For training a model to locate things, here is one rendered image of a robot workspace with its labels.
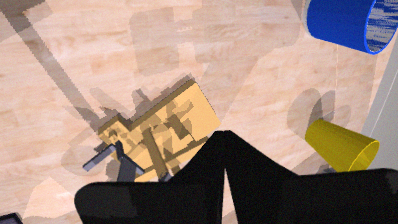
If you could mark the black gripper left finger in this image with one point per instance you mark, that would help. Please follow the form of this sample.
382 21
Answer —
194 195

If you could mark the blue mug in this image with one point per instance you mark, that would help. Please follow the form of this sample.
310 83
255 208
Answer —
363 25

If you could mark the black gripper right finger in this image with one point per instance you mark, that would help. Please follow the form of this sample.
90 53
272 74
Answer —
265 192

